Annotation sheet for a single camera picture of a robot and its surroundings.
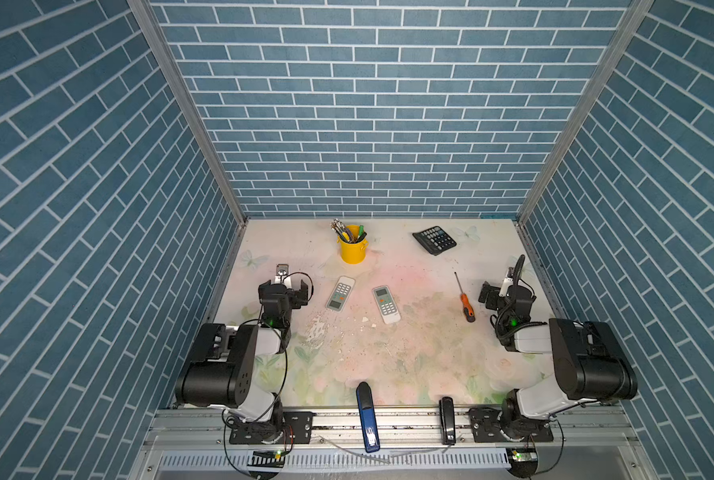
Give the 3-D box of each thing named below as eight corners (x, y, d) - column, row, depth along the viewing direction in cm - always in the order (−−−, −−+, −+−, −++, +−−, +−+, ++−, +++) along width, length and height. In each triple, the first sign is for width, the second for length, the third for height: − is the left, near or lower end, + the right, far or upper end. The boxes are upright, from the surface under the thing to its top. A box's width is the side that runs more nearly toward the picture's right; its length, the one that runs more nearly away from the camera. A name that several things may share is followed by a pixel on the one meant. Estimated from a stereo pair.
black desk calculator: (435, 257, 111) (436, 253, 109) (414, 236, 117) (415, 232, 115) (455, 246, 114) (456, 242, 112) (434, 226, 121) (435, 222, 119)
